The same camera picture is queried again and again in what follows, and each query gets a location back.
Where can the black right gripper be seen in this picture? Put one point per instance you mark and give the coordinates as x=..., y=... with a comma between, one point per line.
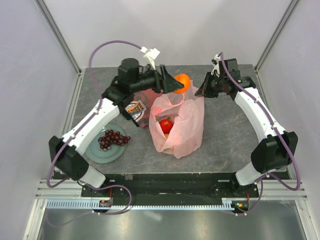
x=204, y=90

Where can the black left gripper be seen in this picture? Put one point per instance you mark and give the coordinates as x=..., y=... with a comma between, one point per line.
x=164, y=83

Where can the orange fruit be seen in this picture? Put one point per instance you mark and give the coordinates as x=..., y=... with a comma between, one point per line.
x=185, y=80

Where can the pink plastic bag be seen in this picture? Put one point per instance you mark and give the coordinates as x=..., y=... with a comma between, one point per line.
x=186, y=112

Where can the red apple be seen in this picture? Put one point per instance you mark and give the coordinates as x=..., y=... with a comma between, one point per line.
x=166, y=125

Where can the dark red grape bunch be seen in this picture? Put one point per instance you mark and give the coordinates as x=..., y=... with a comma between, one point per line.
x=111, y=138

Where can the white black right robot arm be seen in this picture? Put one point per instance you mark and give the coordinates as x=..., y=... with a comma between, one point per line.
x=276, y=146

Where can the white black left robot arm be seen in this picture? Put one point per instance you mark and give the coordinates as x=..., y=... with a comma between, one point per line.
x=66, y=152

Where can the grey green plate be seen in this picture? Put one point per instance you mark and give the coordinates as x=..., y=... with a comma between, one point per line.
x=94, y=153

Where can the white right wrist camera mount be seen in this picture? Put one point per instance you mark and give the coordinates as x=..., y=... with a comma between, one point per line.
x=216, y=67

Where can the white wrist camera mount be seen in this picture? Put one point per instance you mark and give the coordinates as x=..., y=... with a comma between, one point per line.
x=216, y=67
x=151, y=54

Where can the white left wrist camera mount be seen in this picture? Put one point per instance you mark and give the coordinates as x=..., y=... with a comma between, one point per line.
x=151, y=54

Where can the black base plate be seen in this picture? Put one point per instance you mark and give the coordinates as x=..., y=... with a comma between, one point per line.
x=112, y=180

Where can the front aluminium rail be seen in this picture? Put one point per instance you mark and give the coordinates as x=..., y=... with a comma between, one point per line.
x=220, y=189

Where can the right aluminium frame post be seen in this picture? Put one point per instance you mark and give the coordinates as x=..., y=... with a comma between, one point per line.
x=276, y=33

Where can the aluminium frame post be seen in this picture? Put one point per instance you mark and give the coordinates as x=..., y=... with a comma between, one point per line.
x=276, y=33
x=46, y=13

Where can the left aluminium frame post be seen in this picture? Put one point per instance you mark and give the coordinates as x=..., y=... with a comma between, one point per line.
x=46, y=13

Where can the white slotted cable duct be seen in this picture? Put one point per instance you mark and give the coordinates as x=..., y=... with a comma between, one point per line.
x=96, y=204

